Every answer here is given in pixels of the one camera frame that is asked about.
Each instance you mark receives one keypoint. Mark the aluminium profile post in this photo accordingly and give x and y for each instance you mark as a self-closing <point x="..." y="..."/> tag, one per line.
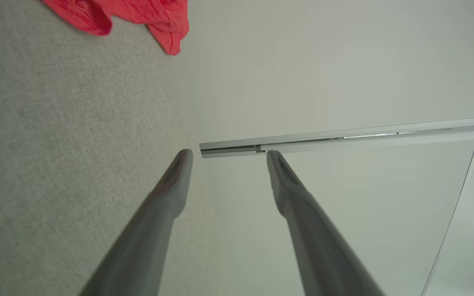
<point x="344" y="139"/>

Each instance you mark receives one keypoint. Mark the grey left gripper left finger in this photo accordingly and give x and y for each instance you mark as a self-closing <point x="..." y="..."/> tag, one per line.
<point x="154" y="230"/>

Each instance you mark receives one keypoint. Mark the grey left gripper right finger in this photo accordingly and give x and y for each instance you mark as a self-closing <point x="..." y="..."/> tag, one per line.
<point x="319" y="246"/>

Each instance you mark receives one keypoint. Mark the red jersey with white trim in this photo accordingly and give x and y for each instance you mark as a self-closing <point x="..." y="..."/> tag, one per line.
<point x="154" y="12"/>

